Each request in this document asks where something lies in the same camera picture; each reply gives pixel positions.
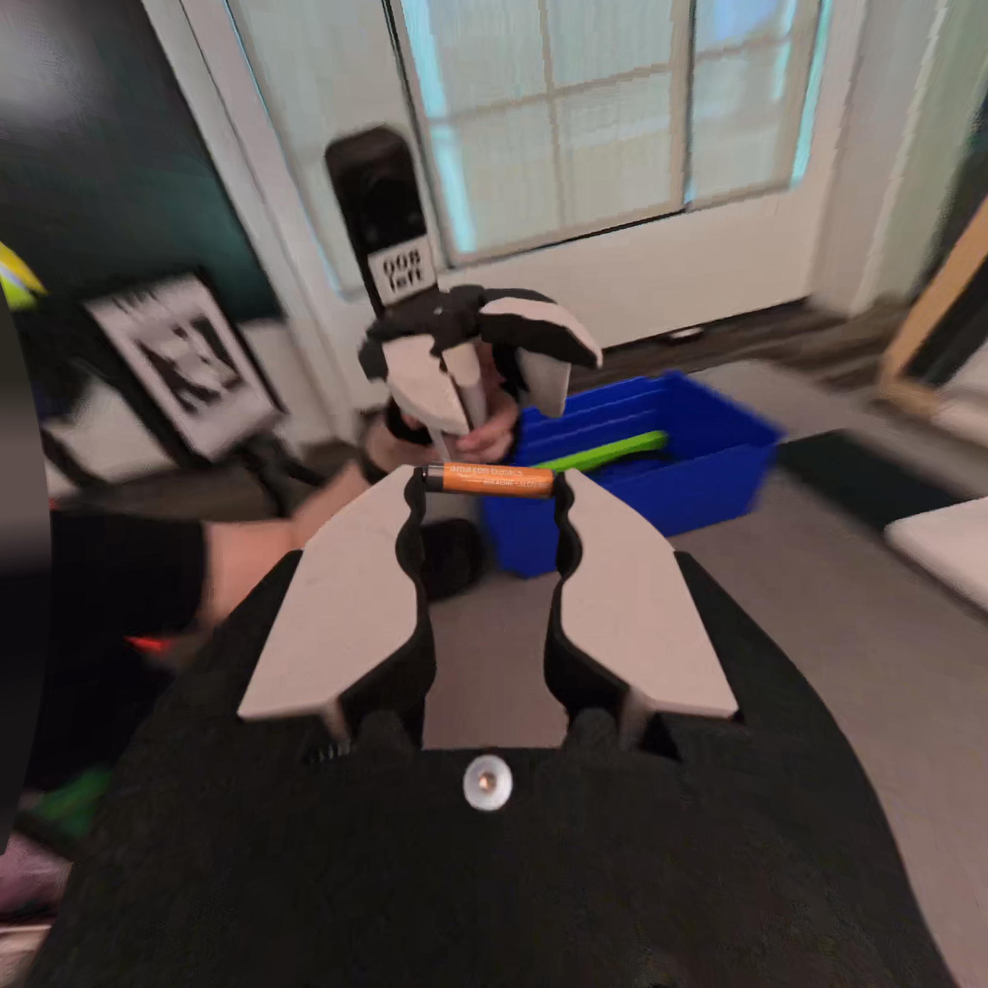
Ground person's left forearm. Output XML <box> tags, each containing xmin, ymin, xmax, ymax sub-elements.
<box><xmin>202</xmin><ymin>463</ymin><xmax>375</xmax><ymax>626</ymax></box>

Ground lime green plastic piece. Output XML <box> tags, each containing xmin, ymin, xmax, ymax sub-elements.
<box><xmin>536</xmin><ymin>431</ymin><xmax>669</xmax><ymax>473</ymax></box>

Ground orange battery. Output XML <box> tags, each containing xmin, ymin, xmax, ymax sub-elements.
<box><xmin>423</xmin><ymin>462</ymin><xmax>557</xmax><ymax>500</ymax></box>

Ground white tablet stand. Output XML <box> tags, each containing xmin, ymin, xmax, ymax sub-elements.
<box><xmin>884</xmin><ymin>498</ymin><xmax>988</xmax><ymax>611</ymax></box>

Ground blue plastic bin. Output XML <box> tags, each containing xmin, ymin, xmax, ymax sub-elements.
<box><xmin>482</xmin><ymin>370</ymin><xmax>784</xmax><ymax>578</ymax></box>

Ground black framed board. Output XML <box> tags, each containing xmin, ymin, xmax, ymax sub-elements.
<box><xmin>83</xmin><ymin>270</ymin><xmax>284</xmax><ymax>464</ymax></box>

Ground person's left hand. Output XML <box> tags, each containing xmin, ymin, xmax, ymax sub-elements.
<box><xmin>361</xmin><ymin>400</ymin><xmax>524</xmax><ymax>485</ymax></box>

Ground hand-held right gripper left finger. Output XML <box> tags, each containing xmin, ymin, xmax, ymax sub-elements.
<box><xmin>236</xmin><ymin>465</ymin><xmax>437</xmax><ymax>746</ymax></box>

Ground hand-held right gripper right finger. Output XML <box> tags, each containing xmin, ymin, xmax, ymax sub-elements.
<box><xmin>544</xmin><ymin>468</ymin><xmax>740</xmax><ymax>742</ymax></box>

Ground large glass window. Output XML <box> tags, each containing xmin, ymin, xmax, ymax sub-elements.
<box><xmin>224</xmin><ymin>0</ymin><xmax>835</xmax><ymax>267</ymax></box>

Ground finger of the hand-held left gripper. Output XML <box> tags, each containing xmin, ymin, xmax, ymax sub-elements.
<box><xmin>380</xmin><ymin>333</ymin><xmax>473</xmax><ymax>437</ymax></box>
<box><xmin>479</xmin><ymin>295</ymin><xmax>605</xmax><ymax>419</ymax></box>

